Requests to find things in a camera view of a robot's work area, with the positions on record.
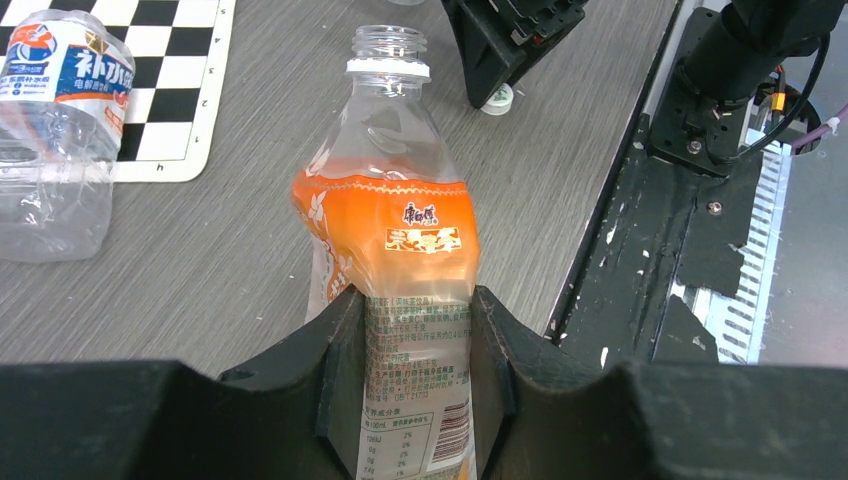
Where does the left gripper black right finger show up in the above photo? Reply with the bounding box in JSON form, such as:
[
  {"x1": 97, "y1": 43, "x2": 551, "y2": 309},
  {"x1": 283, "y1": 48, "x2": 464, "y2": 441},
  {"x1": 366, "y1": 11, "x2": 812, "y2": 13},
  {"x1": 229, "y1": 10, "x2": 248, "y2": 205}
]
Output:
[{"x1": 470, "y1": 286, "x2": 847, "y2": 479}]

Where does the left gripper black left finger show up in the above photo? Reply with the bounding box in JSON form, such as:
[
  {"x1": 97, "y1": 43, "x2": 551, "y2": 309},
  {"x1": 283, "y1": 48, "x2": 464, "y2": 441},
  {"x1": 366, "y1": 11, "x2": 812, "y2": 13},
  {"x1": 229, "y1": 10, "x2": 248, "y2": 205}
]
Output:
[{"x1": 1, "y1": 288, "x2": 365, "y2": 479}]

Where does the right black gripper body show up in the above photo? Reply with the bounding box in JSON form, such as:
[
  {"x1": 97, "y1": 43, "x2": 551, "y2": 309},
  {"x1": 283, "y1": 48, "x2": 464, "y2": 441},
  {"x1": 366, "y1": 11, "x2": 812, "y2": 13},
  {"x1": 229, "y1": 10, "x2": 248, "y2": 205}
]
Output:
[{"x1": 490, "y1": 0, "x2": 587, "y2": 46}]

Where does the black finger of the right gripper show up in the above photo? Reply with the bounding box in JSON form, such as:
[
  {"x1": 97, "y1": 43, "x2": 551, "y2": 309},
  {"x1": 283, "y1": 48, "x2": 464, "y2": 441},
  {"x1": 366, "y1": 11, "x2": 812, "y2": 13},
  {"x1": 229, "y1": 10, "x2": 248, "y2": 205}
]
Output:
[{"x1": 442, "y1": 0, "x2": 530, "y2": 109}]

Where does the white green cap front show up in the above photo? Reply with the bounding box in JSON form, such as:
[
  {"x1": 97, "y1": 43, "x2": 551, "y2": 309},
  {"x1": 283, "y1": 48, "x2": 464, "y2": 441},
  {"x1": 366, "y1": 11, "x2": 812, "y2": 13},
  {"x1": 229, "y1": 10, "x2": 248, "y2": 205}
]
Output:
[{"x1": 480, "y1": 83, "x2": 514, "y2": 116}]

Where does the orange crushed plastic bottle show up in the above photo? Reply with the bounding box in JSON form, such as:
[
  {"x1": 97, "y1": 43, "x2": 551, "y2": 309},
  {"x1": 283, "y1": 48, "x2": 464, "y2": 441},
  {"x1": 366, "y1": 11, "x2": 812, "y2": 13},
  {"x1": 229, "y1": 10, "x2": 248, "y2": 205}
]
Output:
[{"x1": 292, "y1": 25, "x2": 480, "y2": 479}]

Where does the clear bottle blue label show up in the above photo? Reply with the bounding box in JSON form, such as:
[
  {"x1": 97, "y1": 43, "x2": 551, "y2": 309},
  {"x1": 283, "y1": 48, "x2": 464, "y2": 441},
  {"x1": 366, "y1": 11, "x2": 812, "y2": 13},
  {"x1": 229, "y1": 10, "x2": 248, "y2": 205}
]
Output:
[{"x1": 1, "y1": 9, "x2": 136, "y2": 263}]

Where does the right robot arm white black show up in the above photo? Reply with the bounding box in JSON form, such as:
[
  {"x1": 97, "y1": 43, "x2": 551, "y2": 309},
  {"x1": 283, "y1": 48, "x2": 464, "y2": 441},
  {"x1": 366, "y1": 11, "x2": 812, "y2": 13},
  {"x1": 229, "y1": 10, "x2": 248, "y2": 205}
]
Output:
[{"x1": 442, "y1": 1, "x2": 846, "y2": 177}]

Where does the black white chessboard mat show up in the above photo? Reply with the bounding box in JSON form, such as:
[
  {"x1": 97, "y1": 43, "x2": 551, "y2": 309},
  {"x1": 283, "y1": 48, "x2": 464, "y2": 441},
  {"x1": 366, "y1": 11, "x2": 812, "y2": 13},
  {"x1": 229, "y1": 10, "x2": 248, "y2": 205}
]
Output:
[{"x1": 1, "y1": 0, "x2": 236, "y2": 183}]

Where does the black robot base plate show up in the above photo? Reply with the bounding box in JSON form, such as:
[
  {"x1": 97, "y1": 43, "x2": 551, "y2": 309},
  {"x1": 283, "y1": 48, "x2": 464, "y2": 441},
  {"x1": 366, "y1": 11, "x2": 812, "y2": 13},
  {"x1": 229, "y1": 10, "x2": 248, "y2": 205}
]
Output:
[{"x1": 545, "y1": 1, "x2": 764, "y2": 371}]

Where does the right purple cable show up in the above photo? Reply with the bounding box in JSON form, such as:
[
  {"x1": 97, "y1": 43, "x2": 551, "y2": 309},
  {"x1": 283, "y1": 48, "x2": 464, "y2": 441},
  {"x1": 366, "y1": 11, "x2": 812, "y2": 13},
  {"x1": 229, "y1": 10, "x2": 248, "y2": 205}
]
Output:
[{"x1": 791, "y1": 102, "x2": 848, "y2": 150}]

